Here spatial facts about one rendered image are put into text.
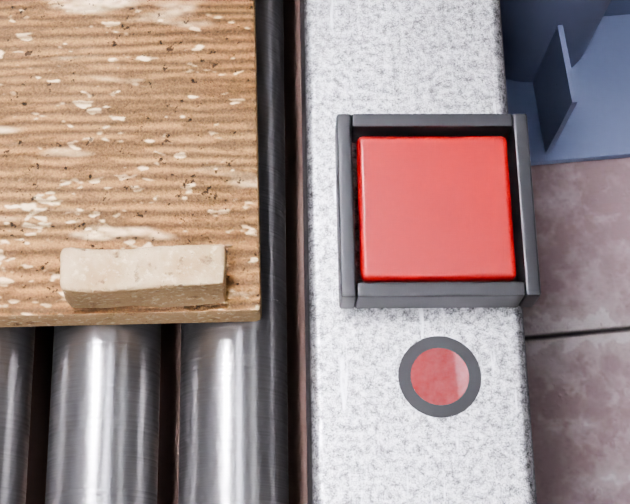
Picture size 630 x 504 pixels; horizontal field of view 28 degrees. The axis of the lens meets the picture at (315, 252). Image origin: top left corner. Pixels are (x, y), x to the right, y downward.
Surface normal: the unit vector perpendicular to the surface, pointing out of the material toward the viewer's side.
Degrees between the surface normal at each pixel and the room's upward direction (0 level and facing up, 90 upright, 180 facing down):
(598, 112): 0
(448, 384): 0
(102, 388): 5
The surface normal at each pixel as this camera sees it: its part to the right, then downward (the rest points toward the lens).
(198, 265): 0.02, -0.24
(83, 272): 0.01, -0.45
